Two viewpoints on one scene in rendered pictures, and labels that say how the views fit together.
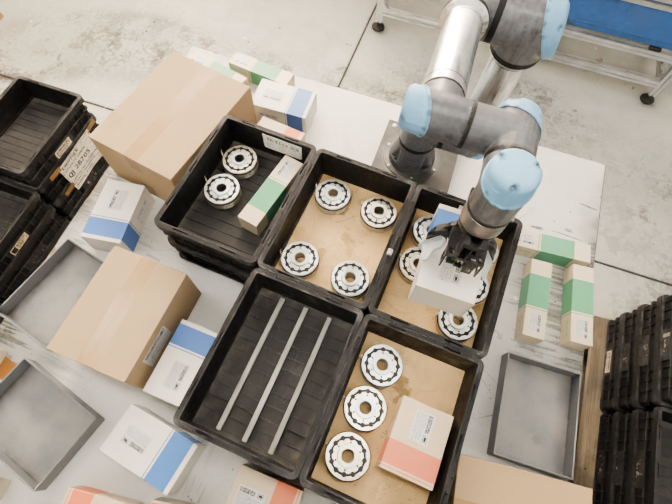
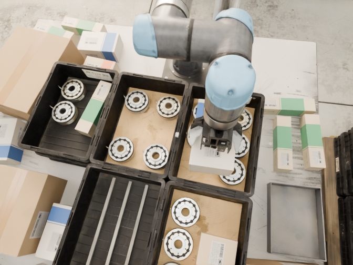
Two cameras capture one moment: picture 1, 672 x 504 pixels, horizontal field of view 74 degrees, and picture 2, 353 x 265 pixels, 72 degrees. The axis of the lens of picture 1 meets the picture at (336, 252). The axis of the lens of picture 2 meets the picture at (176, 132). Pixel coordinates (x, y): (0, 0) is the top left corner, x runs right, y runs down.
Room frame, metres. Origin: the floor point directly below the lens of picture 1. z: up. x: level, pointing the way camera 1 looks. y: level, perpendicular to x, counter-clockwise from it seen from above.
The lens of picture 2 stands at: (0.17, -0.15, 1.78)
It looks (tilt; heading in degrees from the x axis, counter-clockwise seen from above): 70 degrees down; 3
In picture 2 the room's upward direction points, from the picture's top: 11 degrees counter-clockwise
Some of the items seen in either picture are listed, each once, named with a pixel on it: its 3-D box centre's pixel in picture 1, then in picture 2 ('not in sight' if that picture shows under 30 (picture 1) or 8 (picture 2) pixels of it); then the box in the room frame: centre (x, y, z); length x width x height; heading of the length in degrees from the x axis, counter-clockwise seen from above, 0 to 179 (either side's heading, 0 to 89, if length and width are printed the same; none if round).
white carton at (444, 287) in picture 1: (450, 259); (214, 138); (0.39, -0.25, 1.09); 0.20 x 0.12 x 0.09; 164
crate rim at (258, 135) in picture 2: (448, 265); (218, 135); (0.45, -0.29, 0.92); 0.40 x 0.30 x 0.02; 161
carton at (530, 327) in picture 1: (533, 300); (282, 143); (0.44, -0.59, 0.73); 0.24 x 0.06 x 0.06; 167
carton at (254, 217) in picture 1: (272, 194); (96, 109); (0.66, 0.19, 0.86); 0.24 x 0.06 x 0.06; 153
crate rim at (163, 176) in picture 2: (340, 224); (142, 121); (0.55, -0.01, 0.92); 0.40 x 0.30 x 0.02; 161
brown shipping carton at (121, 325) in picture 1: (131, 318); (21, 208); (0.29, 0.54, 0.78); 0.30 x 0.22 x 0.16; 162
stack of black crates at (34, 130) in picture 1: (52, 157); not in sight; (1.07, 1.24, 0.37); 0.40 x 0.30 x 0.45; 164
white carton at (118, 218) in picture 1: (119, 217); (6, 141); (0.61, 0.67, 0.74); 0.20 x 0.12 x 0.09; 173
